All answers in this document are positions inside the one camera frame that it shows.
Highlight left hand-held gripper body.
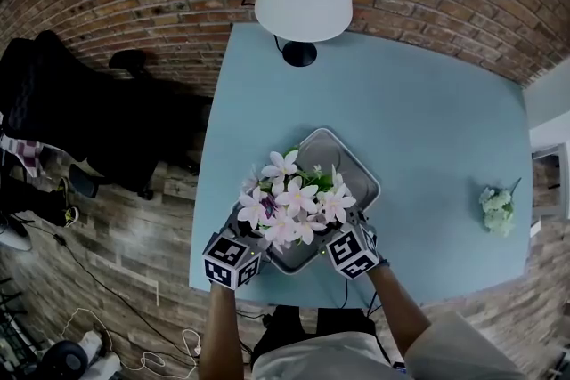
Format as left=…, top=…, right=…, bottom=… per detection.
left=202, top=212, right=273, bottom=291

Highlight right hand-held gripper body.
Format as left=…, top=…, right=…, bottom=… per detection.
left=318, top=211, right=380, bottom=281

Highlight metal tray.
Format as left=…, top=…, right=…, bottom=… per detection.
left=226, top=127, right=382, bottom=276

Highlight pink artificial flower bouquet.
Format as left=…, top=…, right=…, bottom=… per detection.
left=236, top=149, right=359, bottom=255

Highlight person's left forearm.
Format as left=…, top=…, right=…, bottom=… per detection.
left=199, top=281, right=247, bottom=380

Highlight person's right forearm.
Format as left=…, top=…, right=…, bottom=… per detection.
left=363, top=261, right=433, bottom=365

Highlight person's black trousers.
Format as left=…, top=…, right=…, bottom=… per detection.
left=252, top=304, right=380, bottom=353

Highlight person's white shirt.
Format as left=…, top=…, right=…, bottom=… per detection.
left=250, top=309, right=527, bottom=380

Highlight white flower bouquet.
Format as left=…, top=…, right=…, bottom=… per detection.
left=477, top=177, right=523, bottom=239

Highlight black round device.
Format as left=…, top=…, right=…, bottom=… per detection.
left=43, top=339, right=89, bottom=380

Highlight white side shelf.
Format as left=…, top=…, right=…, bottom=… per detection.
left=528, top=141, right=570, bottom=224

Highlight black office chair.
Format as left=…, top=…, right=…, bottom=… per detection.
left=0, top=29, right=214, bottom=202

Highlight checkered tablecloth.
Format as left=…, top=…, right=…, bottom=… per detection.
left=0, top=132, right=46, bottom=180

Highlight black floor cable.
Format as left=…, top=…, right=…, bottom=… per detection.
left=52, top=232, right=202, bottom=353

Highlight white floor cable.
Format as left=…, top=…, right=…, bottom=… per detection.
left=61, top=305, right=202, bottom=373

